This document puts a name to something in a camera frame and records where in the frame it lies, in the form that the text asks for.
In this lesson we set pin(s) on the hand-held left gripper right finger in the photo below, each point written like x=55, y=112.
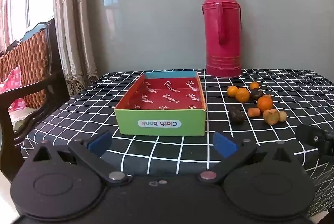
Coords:
x=224, y=144

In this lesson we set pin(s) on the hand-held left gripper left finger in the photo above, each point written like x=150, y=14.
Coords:
x=100, y=142

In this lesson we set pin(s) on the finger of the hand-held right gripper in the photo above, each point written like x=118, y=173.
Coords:
x=311, y=136

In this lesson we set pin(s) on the large mandarin orange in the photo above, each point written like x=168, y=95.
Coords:
x=264, y=104

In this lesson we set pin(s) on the green and red cardboard box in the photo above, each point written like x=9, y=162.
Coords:
x=159, y=123

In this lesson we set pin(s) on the dark shrivelled fruit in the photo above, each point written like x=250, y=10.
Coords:
x=236, y=115
x=256, y=93

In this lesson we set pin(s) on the small yellowish round fruit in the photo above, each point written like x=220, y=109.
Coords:
x=282, y=115

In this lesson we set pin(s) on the small orange fruit piece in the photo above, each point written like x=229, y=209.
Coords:
x=254, y=111

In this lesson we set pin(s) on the half rotten orange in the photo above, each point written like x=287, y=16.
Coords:
x=271, y=116

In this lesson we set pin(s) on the black white checked tablecloth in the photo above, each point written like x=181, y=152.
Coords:
x=161, y=153

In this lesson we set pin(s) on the small mandarin orange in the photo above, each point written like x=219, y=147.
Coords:
x=254, y=85

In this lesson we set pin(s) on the red thermos flask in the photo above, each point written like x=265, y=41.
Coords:
x=229, y=43

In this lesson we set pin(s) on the pink plastic bag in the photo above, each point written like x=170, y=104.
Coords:
x=11, y=80

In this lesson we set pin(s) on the dark wooden woven chair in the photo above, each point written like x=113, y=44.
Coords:
x=31, y=56

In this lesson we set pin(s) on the beige patterned curtain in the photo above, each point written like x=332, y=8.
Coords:
x=75, y=30

